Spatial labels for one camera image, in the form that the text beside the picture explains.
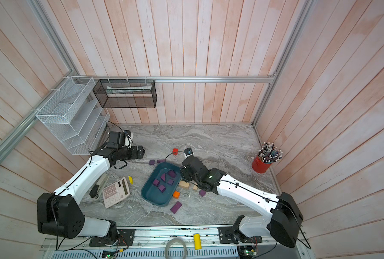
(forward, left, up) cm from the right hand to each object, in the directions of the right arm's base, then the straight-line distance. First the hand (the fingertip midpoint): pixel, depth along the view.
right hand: (187, 166), depth 81 cm
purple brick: (+12, +17, -14) cm, 25 cm away
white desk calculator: (-9, +39, -12) cm, 42 cm away
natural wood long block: (-5, -4, -14) cm, 15 cm away
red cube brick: (+20, +9, -15) cm, 26 cm away
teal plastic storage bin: (-3, +15, -13) cm, 20 cm away
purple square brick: (-2, +10, -14) cm, 17 cm away
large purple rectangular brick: (-16, +6, -14) cm, 22 cm away
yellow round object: (-2, +33, -13) cm, 35 cm away
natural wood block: (-4, +2, -13) cm, 13 cm away
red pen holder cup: (+6, -40, -8) cm, 42 cm away
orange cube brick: (-9, +6, -14) cm, 18 cm away
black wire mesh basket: (+50, +43, +10) cm, 67 cm away
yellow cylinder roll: (-30, -5, -13) cm, 34 cm away
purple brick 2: (-3, +18, -12) cm, 22 cm away
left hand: (+8, +28, 0) cm, 29 cm away
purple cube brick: (-8, -8, -14) cm, 18 cm away
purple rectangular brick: (+11, +23, -14) cm, 30 cm away
